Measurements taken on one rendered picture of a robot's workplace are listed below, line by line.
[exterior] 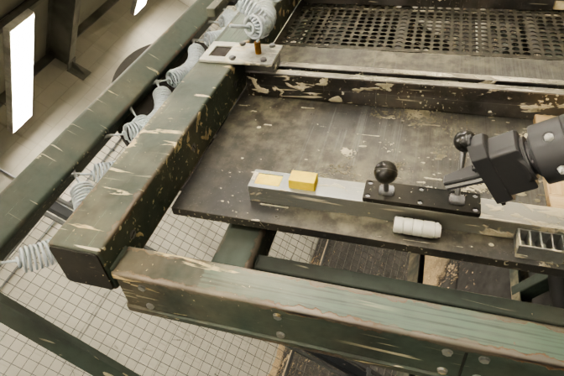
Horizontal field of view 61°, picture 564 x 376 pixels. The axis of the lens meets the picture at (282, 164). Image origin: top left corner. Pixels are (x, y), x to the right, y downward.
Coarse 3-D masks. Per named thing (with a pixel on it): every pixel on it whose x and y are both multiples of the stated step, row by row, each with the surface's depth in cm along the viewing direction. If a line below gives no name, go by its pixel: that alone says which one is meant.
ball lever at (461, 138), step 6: (462, 132) 81; (468, 132) 80; (456, 138) 81; (462, 138) 80; (456, 144) 81; (462, 144) 80; (462, 150) 81; (462, 156) 82; (462, 162) 82; (462, 168) 82; (456, 192) 83; (450, 198) 83; (456, 198) 83; (462, 198) 82; (456, 204) 83; (462, 204) 82
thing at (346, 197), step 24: (264, 192) 92; (288, 192) 91; (312, 192) 90; (336, 192) 89; (360, 192) 89; (360, 216) 89; (384, 216) 87; (408, 216) 86; (432, 216) 84; (456, 216) 83; (480, 216) 82; (504, 216) 81; (528, 216) 81; (552, 216) 80
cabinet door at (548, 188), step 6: (534, 120) 105; (540, 120) 104; (546, 186) 89; (552, 186) 88; (558, 186) 88; (546, 192) 89; (552, 192) 87; (558, 192) 87; (546, 198) 88; (552, 198) 86; (558, 198) 86; (552, 204) 85; (558, 204) 85
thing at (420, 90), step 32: (256, 32) 114; (256, 64) 115; (288, 64) 121; (288, 96) 121; (320, 96) 118; (352, 96) 116; (384, 96) 113; (416, 96) 111; (448, 96) 109; (480, 96) 107; (512, 96) 105; (544, 96) 103
